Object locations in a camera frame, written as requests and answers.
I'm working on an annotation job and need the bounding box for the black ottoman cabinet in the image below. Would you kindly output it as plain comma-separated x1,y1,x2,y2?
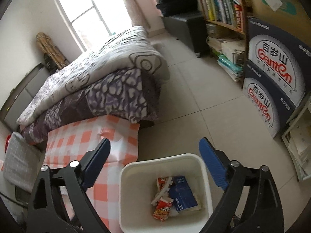
162,12,210,57

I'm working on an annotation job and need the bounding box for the black clothes pile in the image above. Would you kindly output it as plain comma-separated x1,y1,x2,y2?
156,0,199,17

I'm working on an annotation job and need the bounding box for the beige curtain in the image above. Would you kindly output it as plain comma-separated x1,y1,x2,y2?
123,0,150,30

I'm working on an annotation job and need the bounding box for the grey checked covered nightstand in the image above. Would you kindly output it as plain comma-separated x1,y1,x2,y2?
3,132,41,193

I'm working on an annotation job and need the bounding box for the Ganten water carton lower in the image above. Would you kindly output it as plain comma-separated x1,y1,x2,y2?
243,67,296,137

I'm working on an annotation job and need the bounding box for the wooden bookshelf with books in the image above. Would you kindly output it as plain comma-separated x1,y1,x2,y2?
199,0,251,82

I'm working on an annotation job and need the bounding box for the white trash bin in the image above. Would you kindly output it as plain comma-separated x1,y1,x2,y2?
119,154,213,232

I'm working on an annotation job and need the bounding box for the red snack box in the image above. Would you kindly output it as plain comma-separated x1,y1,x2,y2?
153,197,173,221

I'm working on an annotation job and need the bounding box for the bed with purple quilt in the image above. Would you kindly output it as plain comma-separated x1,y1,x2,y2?
1,26,170,145

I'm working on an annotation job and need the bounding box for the plaid coat on rack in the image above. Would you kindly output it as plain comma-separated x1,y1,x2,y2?
36,32,70,74

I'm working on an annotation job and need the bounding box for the ganten water carton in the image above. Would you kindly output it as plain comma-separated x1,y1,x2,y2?
243,67,296,137
245,17,310,111

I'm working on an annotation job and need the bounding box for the brown cardboard box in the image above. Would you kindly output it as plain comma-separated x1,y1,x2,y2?
251,0,310,45

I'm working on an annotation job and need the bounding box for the blue box in bin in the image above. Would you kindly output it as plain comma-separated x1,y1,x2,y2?
169,176,201,214

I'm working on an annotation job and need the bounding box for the Ganten water carton upper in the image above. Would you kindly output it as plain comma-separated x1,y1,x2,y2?
245,17,310,111

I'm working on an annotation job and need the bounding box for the red white checkered cloth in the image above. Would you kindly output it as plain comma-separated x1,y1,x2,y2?
43,115,140,232

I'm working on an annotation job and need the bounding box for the stack of papers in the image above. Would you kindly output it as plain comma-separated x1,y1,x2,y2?
281,100,310,182

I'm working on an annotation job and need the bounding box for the window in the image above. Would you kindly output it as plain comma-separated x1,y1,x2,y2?
55,0,132,51

